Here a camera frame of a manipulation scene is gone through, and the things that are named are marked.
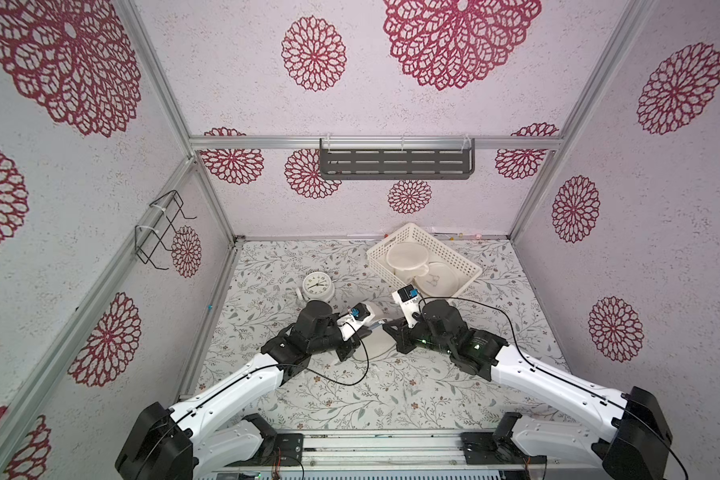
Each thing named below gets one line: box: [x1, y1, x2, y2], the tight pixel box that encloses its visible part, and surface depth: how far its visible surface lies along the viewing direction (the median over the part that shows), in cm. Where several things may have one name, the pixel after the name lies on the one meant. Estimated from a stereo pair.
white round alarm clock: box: [296, 271, 335, 302], surface depth 103 cm
